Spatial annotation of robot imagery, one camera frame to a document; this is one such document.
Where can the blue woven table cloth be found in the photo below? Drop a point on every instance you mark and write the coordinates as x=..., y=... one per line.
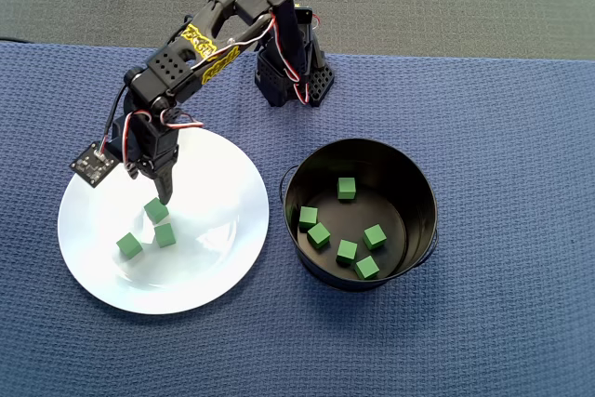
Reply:
x=465, y=229

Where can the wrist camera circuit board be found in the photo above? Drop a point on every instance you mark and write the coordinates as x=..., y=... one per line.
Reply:
x=93, y=164

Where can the green cube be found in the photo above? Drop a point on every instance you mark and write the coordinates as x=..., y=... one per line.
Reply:
x=366, y=267
x=374, y=236
x=347, y=188
x=165, y=235
x=319, y=235
x=155, y=211
x=128, y=245
x=347, y=251
x=308, y=217

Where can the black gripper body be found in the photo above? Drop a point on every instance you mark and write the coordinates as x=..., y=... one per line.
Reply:
x=161, y=168

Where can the black metal bucket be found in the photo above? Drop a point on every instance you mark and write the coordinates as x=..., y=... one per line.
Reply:
x=395, y=174

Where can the white round plate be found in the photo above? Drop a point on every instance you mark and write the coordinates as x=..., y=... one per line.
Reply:
x=218, y=248

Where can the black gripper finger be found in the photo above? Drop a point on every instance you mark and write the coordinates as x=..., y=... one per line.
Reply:
x=165, y=185

